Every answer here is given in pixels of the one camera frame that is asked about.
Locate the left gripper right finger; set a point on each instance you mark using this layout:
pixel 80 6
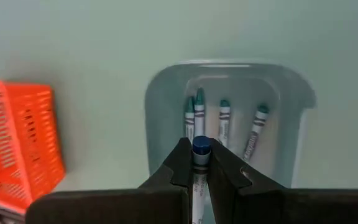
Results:
pixel 228 186

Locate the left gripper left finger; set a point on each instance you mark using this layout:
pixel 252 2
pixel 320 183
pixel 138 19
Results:
pixel 166 186

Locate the dark blue crayon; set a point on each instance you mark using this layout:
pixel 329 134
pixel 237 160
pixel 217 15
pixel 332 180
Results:
pixel 201 155

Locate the clear plastic container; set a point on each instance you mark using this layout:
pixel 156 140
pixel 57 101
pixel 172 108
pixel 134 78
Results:
pixel 166 109

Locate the orange plastic basket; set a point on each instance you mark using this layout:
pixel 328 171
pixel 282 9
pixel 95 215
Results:
pixel 17 140

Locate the teal table mat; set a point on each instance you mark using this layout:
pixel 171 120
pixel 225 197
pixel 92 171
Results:
pixel 73 46

